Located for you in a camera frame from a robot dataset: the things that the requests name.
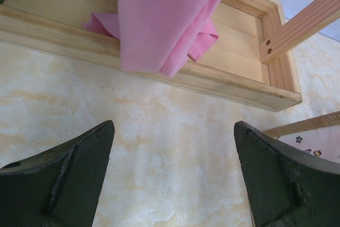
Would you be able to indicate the wooden clothes rack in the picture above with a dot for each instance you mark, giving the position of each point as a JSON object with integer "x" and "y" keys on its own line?
{"x": 252, "y": 62}

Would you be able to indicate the pink t-shirt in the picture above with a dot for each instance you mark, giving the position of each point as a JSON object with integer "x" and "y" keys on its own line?
{"x": 158, "y": 35}

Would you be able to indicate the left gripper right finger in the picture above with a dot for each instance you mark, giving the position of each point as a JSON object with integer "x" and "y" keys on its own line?
{"x": 286, "y": 186}

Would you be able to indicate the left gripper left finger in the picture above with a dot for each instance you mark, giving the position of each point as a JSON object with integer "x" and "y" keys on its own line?
{"x": 60, "y": 186}

